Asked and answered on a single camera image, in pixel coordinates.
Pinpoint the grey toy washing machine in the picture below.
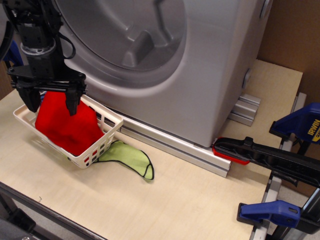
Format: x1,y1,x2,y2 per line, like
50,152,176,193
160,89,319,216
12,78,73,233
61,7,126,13
53,0,272,147

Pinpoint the white plastic basket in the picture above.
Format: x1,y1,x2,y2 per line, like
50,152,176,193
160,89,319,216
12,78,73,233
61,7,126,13
13,95,124,169

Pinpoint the aluminium rail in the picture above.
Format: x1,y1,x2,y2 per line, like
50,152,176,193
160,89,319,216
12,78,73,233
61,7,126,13
9,84,232,178

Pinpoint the green felt sock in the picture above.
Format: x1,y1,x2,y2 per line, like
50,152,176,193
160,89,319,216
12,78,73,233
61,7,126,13
96,140,155,181

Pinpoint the blue clamp lower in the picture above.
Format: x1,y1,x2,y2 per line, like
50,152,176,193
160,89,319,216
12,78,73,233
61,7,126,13
236,199,320,235

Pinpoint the red felt cloth in basket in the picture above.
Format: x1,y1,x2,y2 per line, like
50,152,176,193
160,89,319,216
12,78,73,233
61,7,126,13
83,148,99,164

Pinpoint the short aluminium profile block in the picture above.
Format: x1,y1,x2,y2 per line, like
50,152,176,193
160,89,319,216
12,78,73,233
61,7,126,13
228,93,261,127

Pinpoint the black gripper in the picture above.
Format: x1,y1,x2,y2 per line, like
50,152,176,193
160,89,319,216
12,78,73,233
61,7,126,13
7,46,87,116

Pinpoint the black red bar clamp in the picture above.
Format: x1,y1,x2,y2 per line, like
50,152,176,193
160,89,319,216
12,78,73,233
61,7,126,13
212,137,320,188

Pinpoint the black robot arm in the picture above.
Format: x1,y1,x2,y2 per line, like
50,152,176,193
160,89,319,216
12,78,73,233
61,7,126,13
0,0,87,116

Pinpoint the black metal table frame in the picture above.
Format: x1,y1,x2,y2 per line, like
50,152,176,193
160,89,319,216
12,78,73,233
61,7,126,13
0,183,104,240

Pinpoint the washing machine door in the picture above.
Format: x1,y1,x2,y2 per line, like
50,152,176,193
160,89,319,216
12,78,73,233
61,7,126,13
0,0,15,62

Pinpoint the blue Irwin clamp upper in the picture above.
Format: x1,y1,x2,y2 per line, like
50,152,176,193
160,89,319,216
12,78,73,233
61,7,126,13
269,102,320,155

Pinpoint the red felt cloth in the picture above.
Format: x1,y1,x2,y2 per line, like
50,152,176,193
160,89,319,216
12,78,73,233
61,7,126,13
35,91,104,156
83,148,99,164

